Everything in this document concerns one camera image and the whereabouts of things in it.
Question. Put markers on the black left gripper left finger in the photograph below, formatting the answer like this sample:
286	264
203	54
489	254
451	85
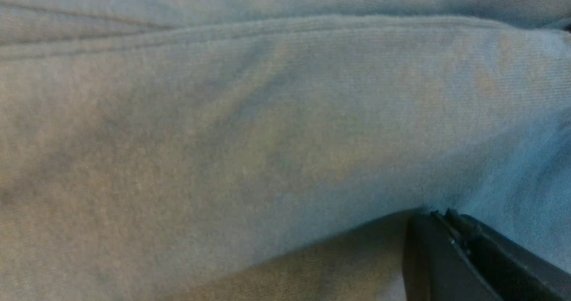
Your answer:
435	269

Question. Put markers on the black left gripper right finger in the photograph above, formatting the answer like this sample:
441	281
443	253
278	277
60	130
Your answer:
512	271

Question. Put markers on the dark gray long-sleeve top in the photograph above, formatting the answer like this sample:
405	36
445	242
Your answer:
217	150

